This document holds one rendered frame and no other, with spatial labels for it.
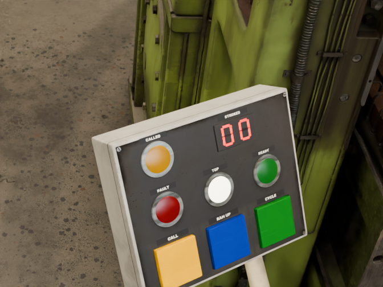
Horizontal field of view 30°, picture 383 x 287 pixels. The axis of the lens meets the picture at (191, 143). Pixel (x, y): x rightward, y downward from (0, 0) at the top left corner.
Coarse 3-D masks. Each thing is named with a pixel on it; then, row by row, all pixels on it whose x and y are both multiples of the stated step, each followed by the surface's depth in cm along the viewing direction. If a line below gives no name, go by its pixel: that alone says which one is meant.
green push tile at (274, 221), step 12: (264, 204) 124; (276, 204) 124; (288, 204) 126; (264, 216) 123; (276, 216) 125; (288, 216) 126; (264, 228) 124; (276, 228) 125; (288, 228) 127; (264, 240) 124; (276, 240) 126
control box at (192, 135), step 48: (240, 96) 122; (96, 144) 112; (144, 144) 110; (192, 144) 114; (240, 144) 119; (288, 144) 125; (144, 192) 111; (192, 192) 116; (240, 192) 121; (288, 192) 126; (144, 240) 112; (288, 240) 128
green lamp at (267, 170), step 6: (264, 162) 122; (270, 162) 123; (258, 168) 122; (264, 168) 122; (270, 168) 123; (276, 168) 124; (258, 174) 122; (264, 174) 122; (270, 174) 123; (276, 174) 124; (264, 180) 123; (270, 180) 123
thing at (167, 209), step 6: (162, 198) 113; (168, 198) 113; (174, 198) 114; (162, 204) 113; (168, 204) 113; (174, 204) 114; (156, 210) 112; (162, 210) 113; (168, 210) 113; (174, 210) 114; (162, 216) 113; (168, 216) 114; (174, 216) 114; (162, 222) 113; (168, 222) 114
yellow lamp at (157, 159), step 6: (150, 150) 110; (156, 150) 111; (162, 150) 111; (150, 156) 110; (156, 156) 111; (162, 156) 111; (168, 156) 112; (150, 162) 110; (156, 162) 111; (162, 162) 112; (168, 162) 112; (150, 168) 111; (156, 168) 111; (162, 168) 112
